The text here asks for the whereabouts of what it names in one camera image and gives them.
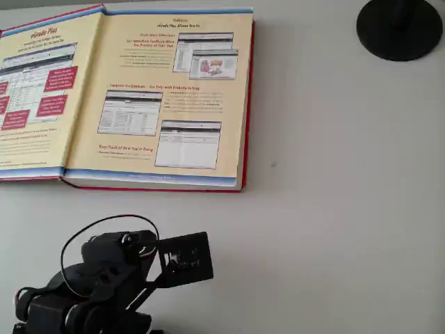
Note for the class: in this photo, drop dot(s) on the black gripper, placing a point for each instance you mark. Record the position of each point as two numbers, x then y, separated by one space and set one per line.
133 258

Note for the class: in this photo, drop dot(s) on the black round stand base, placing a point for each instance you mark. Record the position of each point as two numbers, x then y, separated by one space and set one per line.
389 38

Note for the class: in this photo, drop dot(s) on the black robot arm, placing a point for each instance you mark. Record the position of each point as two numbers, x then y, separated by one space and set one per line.
45 309

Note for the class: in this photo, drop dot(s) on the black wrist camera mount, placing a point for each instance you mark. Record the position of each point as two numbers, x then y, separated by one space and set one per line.
187 259

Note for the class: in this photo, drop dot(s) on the red hardcover brain textbook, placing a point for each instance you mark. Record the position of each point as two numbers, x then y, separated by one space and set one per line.
156 104

